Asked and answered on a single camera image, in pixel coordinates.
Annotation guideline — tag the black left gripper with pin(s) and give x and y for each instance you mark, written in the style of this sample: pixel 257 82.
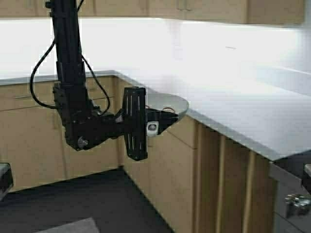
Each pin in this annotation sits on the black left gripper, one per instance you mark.
pixel 135 118

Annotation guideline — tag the white frying pan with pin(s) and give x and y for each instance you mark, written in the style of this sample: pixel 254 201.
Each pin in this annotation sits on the white frying pan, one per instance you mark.
pixel 169 103

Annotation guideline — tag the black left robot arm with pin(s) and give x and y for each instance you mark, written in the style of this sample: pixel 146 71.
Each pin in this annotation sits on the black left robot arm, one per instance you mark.
pixel 86 125

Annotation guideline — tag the robot base left corner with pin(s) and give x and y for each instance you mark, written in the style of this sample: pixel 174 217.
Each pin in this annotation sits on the robot base left corner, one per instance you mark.
pixel 6 178

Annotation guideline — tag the robot base right corner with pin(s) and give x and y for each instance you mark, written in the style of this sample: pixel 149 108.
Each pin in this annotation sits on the robot base right corner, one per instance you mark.
pixel 306 178

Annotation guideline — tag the wooden base cabinets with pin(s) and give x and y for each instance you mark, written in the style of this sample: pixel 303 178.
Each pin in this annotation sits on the wooden base cabinets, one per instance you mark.
pixel 199 180

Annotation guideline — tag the wooden upper cabinet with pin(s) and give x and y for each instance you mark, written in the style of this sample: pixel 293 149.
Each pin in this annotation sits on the wooden upper cabinet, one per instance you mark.
pixel 270 12

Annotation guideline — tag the metal clamp fixture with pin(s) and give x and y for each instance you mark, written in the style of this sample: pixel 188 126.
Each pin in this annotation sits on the metal clamp fixture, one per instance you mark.
pixel 297 205

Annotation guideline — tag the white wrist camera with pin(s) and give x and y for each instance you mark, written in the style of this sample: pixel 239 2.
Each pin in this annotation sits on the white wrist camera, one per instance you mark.
pixel 152 128

